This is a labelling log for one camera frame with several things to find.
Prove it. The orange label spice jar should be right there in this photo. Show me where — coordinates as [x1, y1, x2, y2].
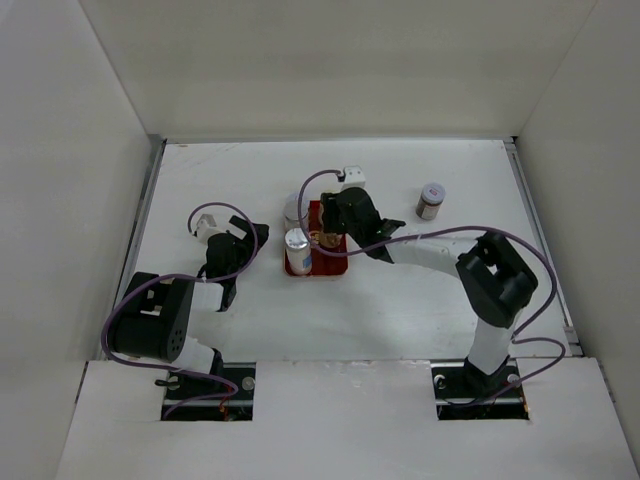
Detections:
[283, 193, 309, 230]

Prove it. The pink cap seasoning bottle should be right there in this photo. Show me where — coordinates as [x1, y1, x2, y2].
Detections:
[318, 231, 344, 250]

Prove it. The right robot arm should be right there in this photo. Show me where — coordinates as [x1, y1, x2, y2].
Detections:
[320, 187, 538, 397]

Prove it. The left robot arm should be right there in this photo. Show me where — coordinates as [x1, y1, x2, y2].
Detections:
[101, 216, 269, 399]

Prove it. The dark spice jar white lid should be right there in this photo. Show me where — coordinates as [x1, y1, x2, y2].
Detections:
[415, 182, 446, 220]

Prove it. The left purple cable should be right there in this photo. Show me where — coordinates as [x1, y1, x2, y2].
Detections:
[101, 201, 261, 420]

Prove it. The purple cable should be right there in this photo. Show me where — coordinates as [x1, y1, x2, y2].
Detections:
[101, 201, 261, 420]
[298, 168, 568, 409]

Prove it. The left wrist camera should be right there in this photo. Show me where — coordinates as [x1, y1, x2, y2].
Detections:
[193, 214, 221, 245]

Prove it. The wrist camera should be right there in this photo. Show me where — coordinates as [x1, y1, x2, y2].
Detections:
[193, 214, 221, 245]
[341, 165, 366, 190]

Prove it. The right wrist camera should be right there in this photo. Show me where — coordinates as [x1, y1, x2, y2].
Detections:
[341, 165, 366, 190]

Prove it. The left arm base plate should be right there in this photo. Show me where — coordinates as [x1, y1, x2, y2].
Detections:
[154, 363, 256, 422]

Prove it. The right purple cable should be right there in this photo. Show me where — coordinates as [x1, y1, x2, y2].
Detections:
[298, 168, 568, 409]

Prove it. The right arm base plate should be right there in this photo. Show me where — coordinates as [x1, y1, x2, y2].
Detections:
[431, 362, 529, 421]

